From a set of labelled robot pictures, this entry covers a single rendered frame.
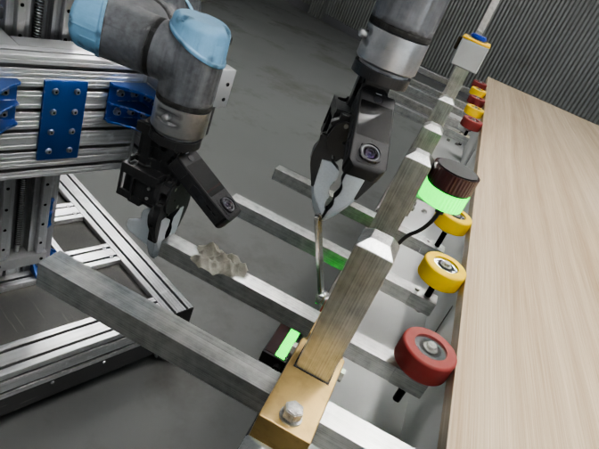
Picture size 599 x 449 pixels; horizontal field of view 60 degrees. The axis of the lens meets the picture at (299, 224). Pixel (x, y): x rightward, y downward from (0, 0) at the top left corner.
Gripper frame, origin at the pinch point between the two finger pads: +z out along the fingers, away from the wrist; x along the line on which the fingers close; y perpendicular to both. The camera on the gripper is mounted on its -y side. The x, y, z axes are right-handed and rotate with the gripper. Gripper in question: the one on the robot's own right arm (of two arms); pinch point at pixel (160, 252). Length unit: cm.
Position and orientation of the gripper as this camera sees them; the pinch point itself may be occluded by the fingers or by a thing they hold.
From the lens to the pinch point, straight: 83.1
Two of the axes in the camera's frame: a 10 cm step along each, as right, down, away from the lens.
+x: -3.3, 3.8, -8.6
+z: -3.4, 8.1, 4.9
